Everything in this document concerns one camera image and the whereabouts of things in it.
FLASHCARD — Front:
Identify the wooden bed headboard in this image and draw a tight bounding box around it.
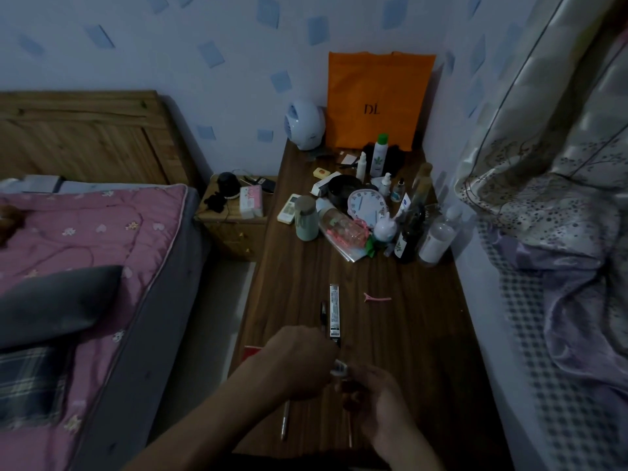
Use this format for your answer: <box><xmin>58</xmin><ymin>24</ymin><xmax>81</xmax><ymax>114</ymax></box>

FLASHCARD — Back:
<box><xmin>0</xmin><ymin>90</ymin><xmax>198</xmax><ymax>193</ymax></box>

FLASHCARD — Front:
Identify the pale green jar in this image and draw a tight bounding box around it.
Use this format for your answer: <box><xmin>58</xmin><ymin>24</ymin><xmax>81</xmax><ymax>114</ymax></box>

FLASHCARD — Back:
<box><xmin>294</xmin><ymin>195</ymin><xmax>320</xmax><ymax>241</ymax></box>

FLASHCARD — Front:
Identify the pink white tissue pack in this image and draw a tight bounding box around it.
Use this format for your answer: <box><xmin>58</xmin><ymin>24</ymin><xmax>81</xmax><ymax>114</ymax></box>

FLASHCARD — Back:
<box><xmin>238</xmin><ymin>185</ymin><xmax>265</xmax><ymax>220</ymax></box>

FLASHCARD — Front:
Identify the black bowl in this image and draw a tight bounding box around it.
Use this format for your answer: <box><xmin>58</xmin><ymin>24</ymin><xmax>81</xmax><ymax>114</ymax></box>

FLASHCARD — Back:
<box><xmin>327</xmin><ymin>174</ymin><xmax>364</xmax><ymax>200</ymax></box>

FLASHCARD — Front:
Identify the checked cloth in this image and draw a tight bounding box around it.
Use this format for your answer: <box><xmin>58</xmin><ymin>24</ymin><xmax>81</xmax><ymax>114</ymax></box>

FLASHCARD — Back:
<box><xmin>477</xmin><ymin>218</ymin><xmax>628</xmax><ymax>471</ymax></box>

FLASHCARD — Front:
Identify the patterned curtain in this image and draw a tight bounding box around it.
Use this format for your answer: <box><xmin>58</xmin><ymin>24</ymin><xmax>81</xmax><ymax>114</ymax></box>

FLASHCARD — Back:
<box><xmin>453</xmin><ymin>0</ymin><xmax>628</xmax><ymax>263</ymax></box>

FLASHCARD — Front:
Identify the white remote control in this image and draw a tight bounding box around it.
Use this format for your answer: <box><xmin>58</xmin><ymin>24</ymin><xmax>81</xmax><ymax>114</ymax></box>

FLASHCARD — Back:
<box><xmin>277</xmin><ymin>193</ymin><xmax>303</xmax><ymax>225</ymax></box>

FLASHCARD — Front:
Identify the white rectangular box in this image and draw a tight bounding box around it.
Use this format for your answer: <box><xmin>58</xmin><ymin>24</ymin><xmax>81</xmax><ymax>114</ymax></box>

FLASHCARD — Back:
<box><xmin>309</xmin><ymin>171</ymin><xmax>342</xmax><ymax>197</ymax></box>

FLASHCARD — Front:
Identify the tan bottle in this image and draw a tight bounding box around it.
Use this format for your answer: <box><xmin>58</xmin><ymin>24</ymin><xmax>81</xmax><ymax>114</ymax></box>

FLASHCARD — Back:
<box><xmin>410</xmin><ymin>162</ymin><xmax>434</xmax><ymax>207</ymax></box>

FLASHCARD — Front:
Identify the clear bottle with white label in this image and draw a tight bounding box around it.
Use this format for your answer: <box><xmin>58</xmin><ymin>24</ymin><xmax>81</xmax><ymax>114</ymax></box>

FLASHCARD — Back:
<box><xmin>418</xmin><ymin>205</ymin><xmax>465</xmax><ymax>268</ymax></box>

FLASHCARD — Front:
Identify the clear bottle with pink cord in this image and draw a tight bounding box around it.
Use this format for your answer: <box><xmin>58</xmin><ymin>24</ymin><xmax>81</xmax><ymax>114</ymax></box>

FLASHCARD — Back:
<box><xmin>316</xmin><ymin>198</ymin><xmax>370</xmax><ymax>252</ymax></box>

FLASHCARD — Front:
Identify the person's right forearm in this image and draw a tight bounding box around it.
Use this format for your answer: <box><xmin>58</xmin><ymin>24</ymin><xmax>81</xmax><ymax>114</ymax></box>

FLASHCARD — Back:
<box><xmin>378</xmin><ymin>426</ymin><xmax>448</xmax><ymax>471</ymax></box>

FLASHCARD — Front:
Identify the plaid pillow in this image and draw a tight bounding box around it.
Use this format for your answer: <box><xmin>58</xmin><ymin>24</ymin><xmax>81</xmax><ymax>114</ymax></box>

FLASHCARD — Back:
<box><xmin>0</xmin><ymin>345</ymin><xmax>70</xmax><ymax>430</ymax></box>

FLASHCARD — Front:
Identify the tall white spray bottle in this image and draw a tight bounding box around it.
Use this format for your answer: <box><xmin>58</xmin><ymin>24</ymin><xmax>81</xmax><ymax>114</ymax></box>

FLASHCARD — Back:
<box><xmin>371</xmin><ymin>133</ymin><xmax>390</xmax><ymax>180</ymax></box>

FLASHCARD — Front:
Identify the person's left hand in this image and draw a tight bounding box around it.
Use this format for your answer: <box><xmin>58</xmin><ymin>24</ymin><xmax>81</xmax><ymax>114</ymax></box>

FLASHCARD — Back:
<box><xmin>264</xmin><ymin>325</ymin><xmax>352</xmax><ymax>401</ymax></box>

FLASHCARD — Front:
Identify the pink floral quilt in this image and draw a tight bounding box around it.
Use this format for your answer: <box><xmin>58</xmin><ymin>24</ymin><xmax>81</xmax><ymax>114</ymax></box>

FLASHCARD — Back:
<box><xmin>0</xmin><ymin>183</ymin><xmax>190</xmax><ymax>471</ymax></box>

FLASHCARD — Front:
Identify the grey mattress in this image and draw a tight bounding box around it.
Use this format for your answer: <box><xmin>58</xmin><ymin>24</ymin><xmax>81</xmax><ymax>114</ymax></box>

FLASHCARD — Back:
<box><xmin>81</xmin><ymin>187</ymin><xmax>213</xmax><ymax>471</ymax></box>

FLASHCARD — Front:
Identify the black phone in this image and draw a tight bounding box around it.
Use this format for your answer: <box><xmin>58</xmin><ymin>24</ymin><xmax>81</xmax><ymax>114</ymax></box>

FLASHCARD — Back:
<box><xmin>244</xmin><ymin>176</ymin><xmax>278</xmax><ymax>195</ymax></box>

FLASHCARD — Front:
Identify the purple cloth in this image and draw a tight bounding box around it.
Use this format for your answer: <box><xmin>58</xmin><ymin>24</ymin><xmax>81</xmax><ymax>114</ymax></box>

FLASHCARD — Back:
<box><xmin>492</xmin><ymin>229</ymin><xmax>628</xmax><ymax>390</ymax></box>

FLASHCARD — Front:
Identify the white round clock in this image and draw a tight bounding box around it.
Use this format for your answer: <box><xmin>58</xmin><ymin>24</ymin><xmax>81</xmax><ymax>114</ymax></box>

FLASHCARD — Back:
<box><xmin>346</xmin><ymin>186</ymin><xmax>381</xmax><ymax>226</ymax></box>

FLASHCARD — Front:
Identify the person's right hand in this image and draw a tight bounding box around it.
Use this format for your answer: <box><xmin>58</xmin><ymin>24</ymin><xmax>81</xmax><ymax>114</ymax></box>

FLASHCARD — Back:
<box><xmin>342</xmin><ymin>363</ymin><xmax>419</xmax><ymax>456</ymax></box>

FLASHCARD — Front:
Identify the orange tote bag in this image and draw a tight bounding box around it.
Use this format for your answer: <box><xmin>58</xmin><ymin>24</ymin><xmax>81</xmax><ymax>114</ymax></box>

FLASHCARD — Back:
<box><xmin>326</xmin><ymin>51</ymin><xmax>437</xmax><ymax>153</ymax></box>

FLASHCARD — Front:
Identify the white folded item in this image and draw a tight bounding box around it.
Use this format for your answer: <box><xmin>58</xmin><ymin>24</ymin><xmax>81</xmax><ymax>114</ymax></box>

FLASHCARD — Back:
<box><xmin>22</xmin><ymin>174</ymin><xmax>63</xmax><ymax>195</ymax></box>

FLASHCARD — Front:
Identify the person's left forearm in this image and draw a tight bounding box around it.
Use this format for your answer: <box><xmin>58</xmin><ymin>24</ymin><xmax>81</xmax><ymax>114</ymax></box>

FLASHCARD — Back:
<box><xmin>123</xmin><ymin>360</ymin><xmax>297</xmax><ymax>471</ymax></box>

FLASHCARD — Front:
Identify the wooden nightstand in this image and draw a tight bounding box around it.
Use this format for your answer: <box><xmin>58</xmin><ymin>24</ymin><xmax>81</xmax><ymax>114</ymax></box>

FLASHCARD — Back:
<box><xmin>195</xmin><ymin>173</ymin><xmax>279</xmax><ymax>263</ymax></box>

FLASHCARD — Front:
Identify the grey pillow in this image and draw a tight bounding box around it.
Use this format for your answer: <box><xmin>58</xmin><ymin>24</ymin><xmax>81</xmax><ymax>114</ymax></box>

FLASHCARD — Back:
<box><xmin>0</xmin><ymin>265</ymin><xmax>124</xmax><ymax>352</ymax></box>

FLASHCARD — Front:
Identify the black round gadget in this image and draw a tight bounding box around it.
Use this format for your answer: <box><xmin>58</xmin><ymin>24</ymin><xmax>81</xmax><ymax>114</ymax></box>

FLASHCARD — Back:
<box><xmin>217</xmin><ymin>171</ymin><xmax>240</xmax><ymax>200</ymax></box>

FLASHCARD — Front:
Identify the white round humidifier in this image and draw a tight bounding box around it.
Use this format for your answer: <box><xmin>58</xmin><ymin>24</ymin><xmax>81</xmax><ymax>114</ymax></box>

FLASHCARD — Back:
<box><xmin>283</xmin><ymin>100</ymin><xmax>326</xmax><ymax>151</ymax></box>

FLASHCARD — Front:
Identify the dark glass bottle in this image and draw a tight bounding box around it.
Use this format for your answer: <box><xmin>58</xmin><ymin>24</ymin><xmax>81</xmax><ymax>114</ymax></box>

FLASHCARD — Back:
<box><xmin>394</xmin><ymin>203</ymin><xmax>426</xmax><ymax>265</ymax></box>

